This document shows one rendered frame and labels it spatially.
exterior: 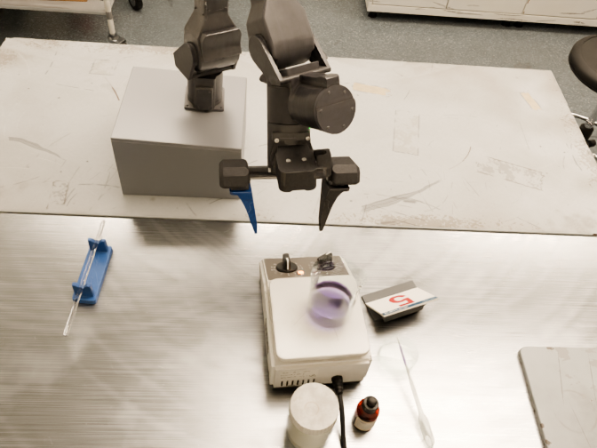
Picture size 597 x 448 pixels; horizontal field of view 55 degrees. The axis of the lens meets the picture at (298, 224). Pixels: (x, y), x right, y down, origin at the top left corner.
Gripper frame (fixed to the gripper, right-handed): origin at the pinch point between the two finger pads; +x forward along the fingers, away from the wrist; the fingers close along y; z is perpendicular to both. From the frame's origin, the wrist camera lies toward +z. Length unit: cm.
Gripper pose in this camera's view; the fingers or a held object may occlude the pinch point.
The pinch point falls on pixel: (288, 208)
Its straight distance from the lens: 79.7
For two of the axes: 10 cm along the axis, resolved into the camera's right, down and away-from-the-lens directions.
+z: 1.3, 3.5, -9.3
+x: -0.1, 9.3, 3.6
